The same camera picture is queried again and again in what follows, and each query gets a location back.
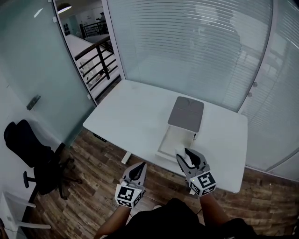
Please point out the person's right forearm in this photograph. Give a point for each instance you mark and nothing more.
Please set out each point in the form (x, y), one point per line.
(213, 210)

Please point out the black stair railing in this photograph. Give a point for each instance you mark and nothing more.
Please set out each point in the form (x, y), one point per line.
(100, 58)

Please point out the person's black clothing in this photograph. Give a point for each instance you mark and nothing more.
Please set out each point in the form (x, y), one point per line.
(177, 221)

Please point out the round pendant lamp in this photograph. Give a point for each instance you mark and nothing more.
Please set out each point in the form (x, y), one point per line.
(63, 8)

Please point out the grey lidded white box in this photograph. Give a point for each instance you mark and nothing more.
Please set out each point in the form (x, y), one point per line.
(185, 114)

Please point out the black office chair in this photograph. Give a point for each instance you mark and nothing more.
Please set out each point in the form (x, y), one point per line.
(35, 151)

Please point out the person's left white shoe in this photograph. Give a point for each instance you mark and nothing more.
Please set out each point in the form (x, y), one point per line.
(157, 206)

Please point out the person's left forearm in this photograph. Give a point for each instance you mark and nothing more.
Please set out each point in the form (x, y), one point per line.
(112, 224)

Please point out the white desk frame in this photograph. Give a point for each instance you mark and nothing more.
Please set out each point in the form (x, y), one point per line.
(21, 214)

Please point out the white desk leg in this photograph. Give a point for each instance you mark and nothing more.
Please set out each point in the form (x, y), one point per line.
(127, 157)

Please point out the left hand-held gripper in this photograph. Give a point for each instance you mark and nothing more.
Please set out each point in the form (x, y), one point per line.
(127, 196)

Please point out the black desk control panel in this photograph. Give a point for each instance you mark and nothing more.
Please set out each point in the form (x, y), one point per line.
(100, 138)

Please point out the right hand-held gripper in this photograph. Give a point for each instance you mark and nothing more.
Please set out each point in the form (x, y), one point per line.
(203, 183)

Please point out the frosted glass door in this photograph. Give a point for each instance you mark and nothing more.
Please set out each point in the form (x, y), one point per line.
(35, 58)

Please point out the small white item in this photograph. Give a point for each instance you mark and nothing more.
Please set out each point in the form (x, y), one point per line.
(180, 151)

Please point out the silver round door knob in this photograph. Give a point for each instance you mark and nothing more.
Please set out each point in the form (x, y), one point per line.
(250, 94)
(255, 84)

